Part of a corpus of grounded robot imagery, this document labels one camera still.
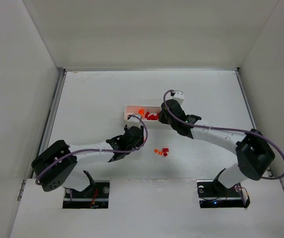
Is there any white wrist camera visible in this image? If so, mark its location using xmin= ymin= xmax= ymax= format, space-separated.
xmin=170 ymin=90 xmax=185 ymax=105
xmin=127 ymin=114 xmax=142 ymax=128

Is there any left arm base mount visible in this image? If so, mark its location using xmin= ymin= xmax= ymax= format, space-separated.
xmin=63 ymin=171 xmax=110 ymax=209

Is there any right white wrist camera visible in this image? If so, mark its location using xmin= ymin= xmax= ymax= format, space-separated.
xmin=170 ymin=90 xmax=185 ymax=105

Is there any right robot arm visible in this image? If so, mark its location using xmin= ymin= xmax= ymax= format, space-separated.
xmin=159 ymin=99 xmax=275 ymax=188

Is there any orange lego pile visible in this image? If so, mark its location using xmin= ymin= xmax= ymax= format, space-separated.
xmin=138 ymin=108 xmax=145 ymax=119

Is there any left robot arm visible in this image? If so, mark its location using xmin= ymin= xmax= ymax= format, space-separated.
xmin=31 ymin=126 xmax=144 ymax=192

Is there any red lego pile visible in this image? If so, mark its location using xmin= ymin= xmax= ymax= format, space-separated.
xmin=144 ymin=112 xmax=159 ymax=121

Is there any white three-compartment tray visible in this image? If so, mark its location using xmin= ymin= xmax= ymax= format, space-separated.
xmin=124 ymin=105 xmax=171 ymax=129

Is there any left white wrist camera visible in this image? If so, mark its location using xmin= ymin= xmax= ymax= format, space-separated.
xmin=127 ymin=114 xmax=142 ymax=128

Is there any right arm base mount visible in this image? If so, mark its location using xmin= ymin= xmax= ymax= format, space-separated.
xmin=197 ymin=169 xmax=251 ymax=209

